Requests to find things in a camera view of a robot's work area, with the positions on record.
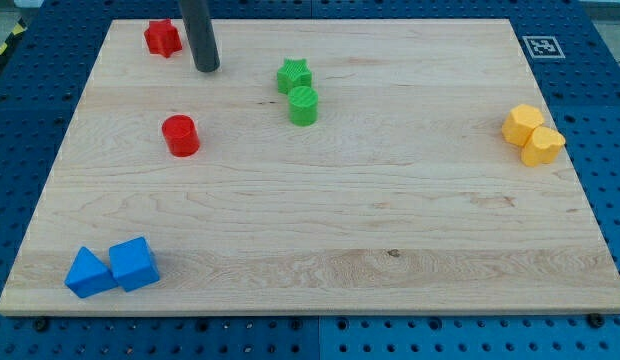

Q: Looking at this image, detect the green star block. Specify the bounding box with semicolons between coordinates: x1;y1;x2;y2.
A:
276;58;312;94

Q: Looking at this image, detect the blue triangle block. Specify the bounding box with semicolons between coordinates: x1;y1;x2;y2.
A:
64;247;118;298

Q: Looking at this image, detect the yellow hexagon block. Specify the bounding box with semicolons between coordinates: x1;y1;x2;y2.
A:
501;104;544;147

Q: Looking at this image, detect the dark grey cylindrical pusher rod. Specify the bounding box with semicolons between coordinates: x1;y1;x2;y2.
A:
179;0;220;73

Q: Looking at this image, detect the green cylinder block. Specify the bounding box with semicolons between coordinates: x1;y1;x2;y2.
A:
288;86;319;126

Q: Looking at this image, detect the blue cube block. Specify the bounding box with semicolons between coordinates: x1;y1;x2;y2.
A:
108;237;160;292

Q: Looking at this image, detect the red cylinder block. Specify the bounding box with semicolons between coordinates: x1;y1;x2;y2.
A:
161;114;200;157

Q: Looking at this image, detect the yellow heart block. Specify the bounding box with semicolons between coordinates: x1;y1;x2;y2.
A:
521;126;566;167

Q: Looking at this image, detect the light wooden board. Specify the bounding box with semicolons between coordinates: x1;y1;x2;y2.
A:
0;19;620;317

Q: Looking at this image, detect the white fiducial marker tag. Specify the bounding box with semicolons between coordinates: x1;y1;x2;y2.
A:
522;35;565;59

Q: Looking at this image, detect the red star block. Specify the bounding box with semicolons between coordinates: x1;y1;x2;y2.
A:
144;19;182;58

